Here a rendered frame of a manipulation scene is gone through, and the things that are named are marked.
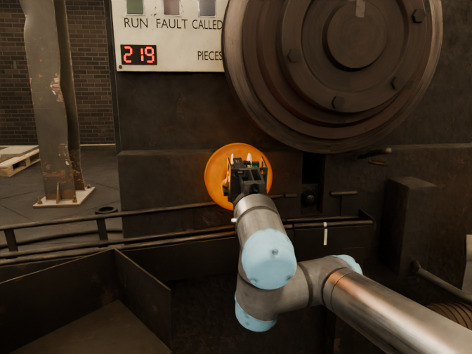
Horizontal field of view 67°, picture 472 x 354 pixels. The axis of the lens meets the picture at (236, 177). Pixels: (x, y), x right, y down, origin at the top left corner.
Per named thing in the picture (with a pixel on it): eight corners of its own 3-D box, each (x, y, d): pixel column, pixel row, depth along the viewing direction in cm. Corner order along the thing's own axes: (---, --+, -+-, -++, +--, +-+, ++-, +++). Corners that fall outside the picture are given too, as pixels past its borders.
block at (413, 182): (376, 258, 98) (384, 175, 93) (402, 257, 100) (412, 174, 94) (397, 279, 88) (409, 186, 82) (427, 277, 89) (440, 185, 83)
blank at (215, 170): (199, 147, 80) (199, 149, 77) (265, 138, 82) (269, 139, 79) (209, 212, 83) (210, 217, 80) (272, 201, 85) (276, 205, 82)
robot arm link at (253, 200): (279, 241, 61) (232, 244, 60) (272, 225, 65) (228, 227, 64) (282, 204, 57) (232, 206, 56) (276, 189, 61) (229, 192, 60)
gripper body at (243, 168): (263, 154, 71) (277, 184, 60) (260, 191, 75) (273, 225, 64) (225, 155, 70) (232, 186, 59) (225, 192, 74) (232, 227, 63)
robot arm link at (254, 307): (303, 326, 60) (315, 277, 55) (241, 341, 57) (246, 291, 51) (284, 291, 67) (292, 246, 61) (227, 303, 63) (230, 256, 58)
